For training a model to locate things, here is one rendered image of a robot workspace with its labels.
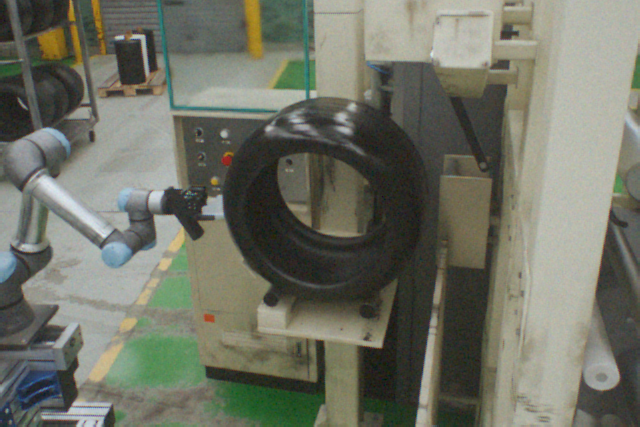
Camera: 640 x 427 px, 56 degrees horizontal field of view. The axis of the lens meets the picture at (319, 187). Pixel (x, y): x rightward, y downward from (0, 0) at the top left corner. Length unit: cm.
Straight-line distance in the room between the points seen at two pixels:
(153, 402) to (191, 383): 19
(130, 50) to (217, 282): 593
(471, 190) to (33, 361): 149
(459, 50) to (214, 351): 205
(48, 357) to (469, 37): 166
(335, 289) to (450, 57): 83
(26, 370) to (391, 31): 162
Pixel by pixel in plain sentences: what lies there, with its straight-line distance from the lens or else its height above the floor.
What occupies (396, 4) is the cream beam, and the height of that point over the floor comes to 174.
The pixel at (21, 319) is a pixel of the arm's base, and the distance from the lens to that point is 219.
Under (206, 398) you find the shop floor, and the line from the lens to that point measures 285.
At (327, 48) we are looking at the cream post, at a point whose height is 155.
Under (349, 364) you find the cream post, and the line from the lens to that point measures 230.
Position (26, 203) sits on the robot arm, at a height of 111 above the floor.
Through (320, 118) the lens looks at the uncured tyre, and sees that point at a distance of 152.
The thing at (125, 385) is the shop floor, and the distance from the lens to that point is 302.
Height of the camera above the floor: 186
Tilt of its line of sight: 23 degrees down
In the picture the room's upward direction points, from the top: 2 degrees counter-clockwise
